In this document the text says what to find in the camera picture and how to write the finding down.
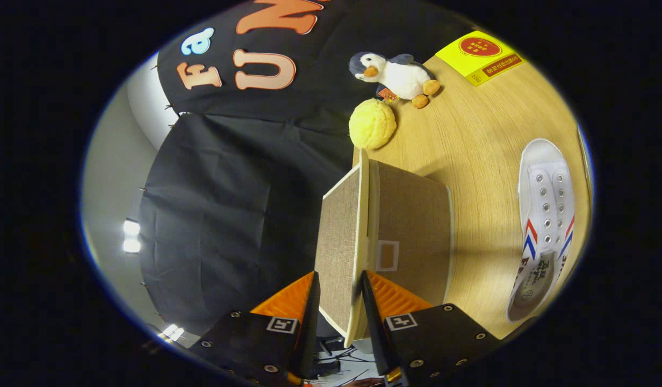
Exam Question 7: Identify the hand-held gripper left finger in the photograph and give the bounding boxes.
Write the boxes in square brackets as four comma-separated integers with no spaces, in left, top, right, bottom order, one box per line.
[189,270,322,387]

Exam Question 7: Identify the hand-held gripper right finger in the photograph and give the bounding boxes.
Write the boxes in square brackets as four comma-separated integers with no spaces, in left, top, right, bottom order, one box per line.
[361,270,501,387]

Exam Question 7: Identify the brown fabric storage box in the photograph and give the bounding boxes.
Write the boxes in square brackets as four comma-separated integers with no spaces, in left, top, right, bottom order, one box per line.
[314,149,455,349]

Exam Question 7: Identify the white canvas shoe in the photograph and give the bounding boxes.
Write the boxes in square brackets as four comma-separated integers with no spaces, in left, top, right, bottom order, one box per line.
[506,138,577,323]

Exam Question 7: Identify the ceiling light panel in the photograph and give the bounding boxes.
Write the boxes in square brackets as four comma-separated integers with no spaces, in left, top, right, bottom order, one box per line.
[159,322,185,342]
[121,218,142,254]

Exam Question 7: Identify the yellow bread plush toy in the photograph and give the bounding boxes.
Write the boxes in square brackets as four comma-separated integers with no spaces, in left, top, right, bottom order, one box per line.
[348,98,398,150]

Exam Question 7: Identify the penguin plush toy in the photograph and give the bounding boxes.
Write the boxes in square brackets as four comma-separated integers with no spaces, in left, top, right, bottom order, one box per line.
[348,52,442,109]

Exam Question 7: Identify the yellow book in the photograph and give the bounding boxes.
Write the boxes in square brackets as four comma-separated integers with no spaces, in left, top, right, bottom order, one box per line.
[435,30,526,87]

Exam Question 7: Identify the tangle of black cables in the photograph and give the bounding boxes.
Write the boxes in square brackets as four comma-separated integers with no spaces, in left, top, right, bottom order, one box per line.
[315,336,377,379]

